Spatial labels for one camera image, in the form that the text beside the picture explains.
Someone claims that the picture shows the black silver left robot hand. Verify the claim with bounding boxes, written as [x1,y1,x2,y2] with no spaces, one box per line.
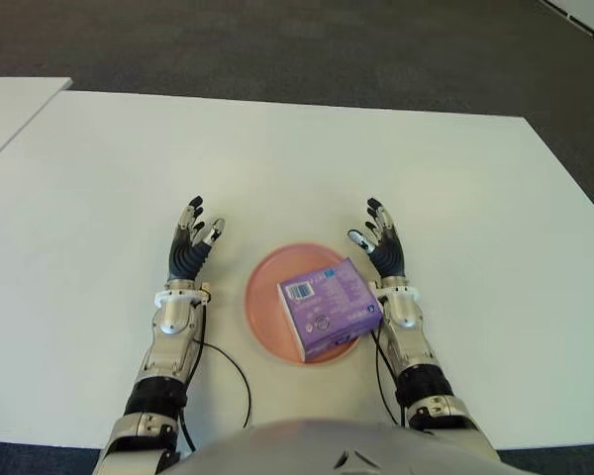
[166,195,227,282]

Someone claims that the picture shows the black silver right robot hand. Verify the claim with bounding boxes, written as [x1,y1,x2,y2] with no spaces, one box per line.
[346,197,408,282]

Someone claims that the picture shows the purple tissue paper pack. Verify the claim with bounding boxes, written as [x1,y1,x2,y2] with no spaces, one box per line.
[275,256,383,362]

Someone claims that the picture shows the round pink plate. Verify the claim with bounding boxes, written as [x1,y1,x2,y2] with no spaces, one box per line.
[242,241,372,366]

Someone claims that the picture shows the silver robot torso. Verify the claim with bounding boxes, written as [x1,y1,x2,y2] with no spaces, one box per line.
[155,418,506,475]

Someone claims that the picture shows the white neighbouring table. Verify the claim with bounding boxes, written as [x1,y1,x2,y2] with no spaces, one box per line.
[0,76,74,172]

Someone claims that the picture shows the white panel with dark seam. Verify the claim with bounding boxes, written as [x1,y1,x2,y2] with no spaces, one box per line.
[537,0,594,50]

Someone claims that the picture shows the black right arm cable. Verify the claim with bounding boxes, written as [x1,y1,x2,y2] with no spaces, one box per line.
[368,329,407,427]

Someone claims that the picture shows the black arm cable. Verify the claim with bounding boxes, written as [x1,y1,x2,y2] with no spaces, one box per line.
[180,301,252,454]
[368,329,407,427]

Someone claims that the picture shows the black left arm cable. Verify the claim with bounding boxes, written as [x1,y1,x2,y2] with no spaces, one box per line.
[180,301,252,454]

